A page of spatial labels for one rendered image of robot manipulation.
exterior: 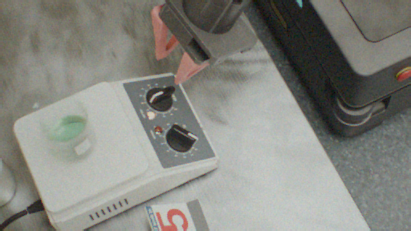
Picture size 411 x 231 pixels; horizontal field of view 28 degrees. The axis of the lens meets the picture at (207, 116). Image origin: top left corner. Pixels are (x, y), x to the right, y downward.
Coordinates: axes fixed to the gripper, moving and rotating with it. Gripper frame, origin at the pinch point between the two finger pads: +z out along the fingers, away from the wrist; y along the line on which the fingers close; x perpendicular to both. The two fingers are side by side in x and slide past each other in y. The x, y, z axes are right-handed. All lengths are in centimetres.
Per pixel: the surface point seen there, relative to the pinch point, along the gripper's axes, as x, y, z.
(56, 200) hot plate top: -14.9, 4.6, 11.1
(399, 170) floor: 79, 19, 53
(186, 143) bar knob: 0.1, 6.7, 6.3
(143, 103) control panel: -0.9, -0.1, 7.1
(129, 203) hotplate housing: -6.6, 8.1, 12.7
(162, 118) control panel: 0.0, 2.5, 7.1
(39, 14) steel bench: 0.7, -20.5, 15.6
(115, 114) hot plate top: -5.5, 0.1, 6.4
